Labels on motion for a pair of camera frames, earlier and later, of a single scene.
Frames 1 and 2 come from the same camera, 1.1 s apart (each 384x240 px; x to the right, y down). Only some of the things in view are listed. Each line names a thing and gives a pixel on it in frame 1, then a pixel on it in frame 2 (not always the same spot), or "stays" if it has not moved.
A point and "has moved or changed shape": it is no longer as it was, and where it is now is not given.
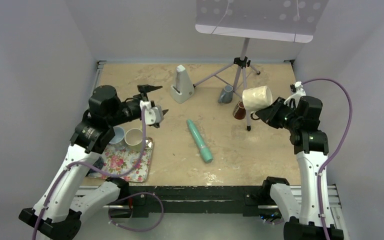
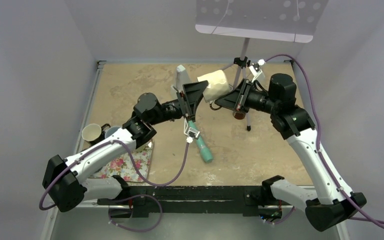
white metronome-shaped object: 183,89 stays
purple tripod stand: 243,63 stays
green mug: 133,139 has moved or changed shape
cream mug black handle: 254,99 has moved or changed shape
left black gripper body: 129,109 to 184,106
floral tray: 119,159 stays
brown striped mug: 239,111 stays
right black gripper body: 281,115 to 249,96
